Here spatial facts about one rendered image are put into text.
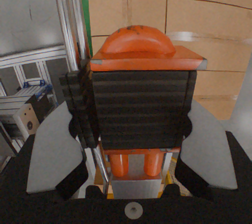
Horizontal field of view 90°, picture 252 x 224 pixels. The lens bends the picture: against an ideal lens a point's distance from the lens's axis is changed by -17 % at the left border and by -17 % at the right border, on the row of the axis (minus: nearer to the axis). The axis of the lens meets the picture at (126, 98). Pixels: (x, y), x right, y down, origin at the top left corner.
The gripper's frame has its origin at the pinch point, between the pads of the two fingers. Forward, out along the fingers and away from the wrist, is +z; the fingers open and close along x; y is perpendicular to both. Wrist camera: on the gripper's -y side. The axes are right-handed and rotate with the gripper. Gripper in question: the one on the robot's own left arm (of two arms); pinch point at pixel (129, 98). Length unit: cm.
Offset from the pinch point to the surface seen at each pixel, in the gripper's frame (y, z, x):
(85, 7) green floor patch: -18, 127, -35
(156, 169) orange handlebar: 9.0, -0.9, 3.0
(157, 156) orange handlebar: 6.6, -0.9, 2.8
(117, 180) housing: 10.3, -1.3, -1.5
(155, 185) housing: 11.7, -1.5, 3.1
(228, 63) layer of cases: 17, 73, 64
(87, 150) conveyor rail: 85, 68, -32
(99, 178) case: 73, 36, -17
